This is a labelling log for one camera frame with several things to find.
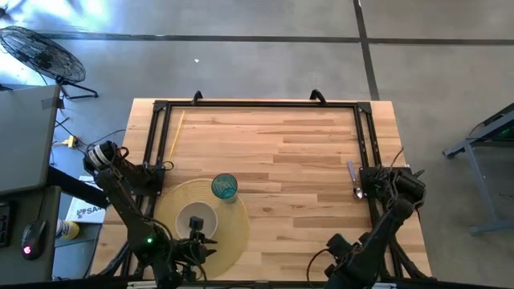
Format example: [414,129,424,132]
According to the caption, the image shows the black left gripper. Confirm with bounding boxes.
[176,216,218,282]

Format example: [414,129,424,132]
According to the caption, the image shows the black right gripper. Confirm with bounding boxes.
[324,234,365,282]

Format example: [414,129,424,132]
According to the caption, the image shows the white bowl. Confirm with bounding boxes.
[174,201,219,241]

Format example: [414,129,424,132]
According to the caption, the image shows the teal glass tumbler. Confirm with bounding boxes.
[210,173,239,204]

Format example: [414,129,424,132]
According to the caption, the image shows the purple handled spoon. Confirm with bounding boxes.
[346,160,365,201]

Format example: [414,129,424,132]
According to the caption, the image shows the round woven yellow placemat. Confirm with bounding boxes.
[153,178,251,280]

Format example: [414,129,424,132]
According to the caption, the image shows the wooden chopstick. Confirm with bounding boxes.
[166,110,186,164]

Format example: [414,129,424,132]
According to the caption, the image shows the white printed cardboard box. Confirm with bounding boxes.
[65,175,109,225]

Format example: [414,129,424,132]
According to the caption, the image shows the yellow bottle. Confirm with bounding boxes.
[55,218,80,241]

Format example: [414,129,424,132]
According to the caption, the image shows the grey metal table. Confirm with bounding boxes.
[443,102,514,237]

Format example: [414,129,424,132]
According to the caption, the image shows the black diagonal bar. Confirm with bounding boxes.
[47,165,110,210]

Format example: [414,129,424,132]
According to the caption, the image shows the dark grey desk top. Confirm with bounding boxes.
[0,185,62,284]

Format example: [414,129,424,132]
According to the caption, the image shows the black computer mouse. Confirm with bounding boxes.
[20,219,47,261]

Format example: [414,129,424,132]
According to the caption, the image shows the black keyboard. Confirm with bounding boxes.
[0,200,12,249]

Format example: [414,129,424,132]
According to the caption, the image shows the large grey panel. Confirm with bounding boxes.
[0,84,62,197]

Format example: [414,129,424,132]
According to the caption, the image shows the black floor fan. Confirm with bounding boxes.
[0,25,100,100]

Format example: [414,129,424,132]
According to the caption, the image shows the black metal table frame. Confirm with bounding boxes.
[120,99,402,282]

